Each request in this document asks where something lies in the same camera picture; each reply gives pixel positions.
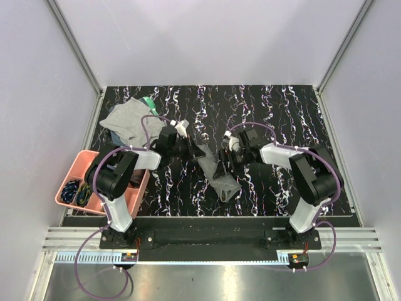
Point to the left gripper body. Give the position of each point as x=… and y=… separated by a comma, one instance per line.
x=180, y=149

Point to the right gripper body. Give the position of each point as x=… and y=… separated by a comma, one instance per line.
x=240, y=158

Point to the dark grey napkin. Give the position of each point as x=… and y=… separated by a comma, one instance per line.
x=221, y=181

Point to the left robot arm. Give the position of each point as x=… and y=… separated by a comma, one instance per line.
x=110, y=172

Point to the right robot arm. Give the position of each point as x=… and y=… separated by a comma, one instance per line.
x=316, y=177

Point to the light grey cloth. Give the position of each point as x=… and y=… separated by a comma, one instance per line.
x=125, y=120

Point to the dark brown object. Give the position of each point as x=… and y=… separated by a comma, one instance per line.
x=137, y=178

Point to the green packet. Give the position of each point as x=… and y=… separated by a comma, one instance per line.
x=147, y=106

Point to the dark blue cloth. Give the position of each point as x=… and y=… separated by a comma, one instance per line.
x=116, y=139

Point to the yellow black patterned object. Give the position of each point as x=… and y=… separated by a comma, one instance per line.
x=83, y=195

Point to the pink divided tray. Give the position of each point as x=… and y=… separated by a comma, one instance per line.
x=133, y=196

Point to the black blue patterned object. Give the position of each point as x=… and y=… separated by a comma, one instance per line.
x=70, y=190

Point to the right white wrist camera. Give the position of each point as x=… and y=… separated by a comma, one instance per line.
x=232, y=142

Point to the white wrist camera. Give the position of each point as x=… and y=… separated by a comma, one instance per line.
x=180, y=127
x=232, y=142

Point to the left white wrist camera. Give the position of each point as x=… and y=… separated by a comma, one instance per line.
x=180, y=127

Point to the left aluminium frame post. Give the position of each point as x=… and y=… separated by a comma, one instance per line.
x=73, y=44

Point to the aluminium frame post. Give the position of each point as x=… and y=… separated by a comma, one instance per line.
x=346, y=42
x=73, y=44

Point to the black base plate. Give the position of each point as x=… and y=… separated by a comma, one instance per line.
x=210, y=239

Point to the right aluminium frame post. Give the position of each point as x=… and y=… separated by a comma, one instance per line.
x=346, y=42

